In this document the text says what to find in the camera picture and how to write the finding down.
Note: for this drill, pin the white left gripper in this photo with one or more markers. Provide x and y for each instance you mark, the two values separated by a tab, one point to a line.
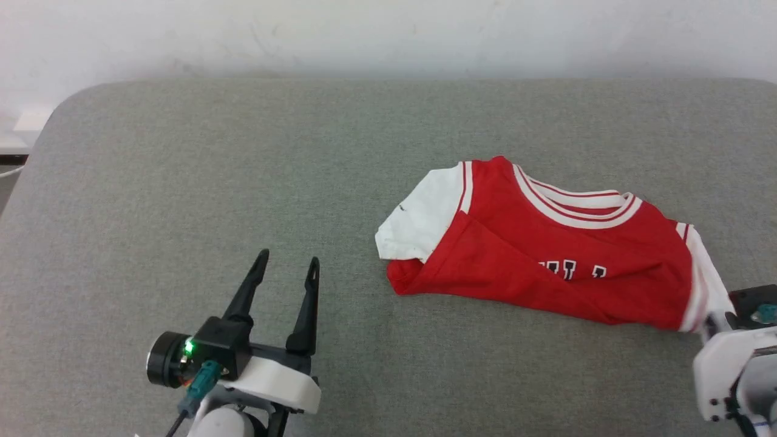
279	379

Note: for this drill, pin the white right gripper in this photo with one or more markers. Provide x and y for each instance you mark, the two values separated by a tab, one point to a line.
719	364

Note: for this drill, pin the red white basketball jersey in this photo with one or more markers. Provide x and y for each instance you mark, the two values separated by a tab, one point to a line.
522	255

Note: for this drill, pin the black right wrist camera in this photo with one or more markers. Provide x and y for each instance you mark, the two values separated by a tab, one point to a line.
756	306

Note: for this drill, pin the white flat board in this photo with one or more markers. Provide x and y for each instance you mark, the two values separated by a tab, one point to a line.
30	124

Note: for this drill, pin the grey fabric sofa cushion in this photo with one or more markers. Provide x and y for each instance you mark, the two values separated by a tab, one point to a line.
243	170

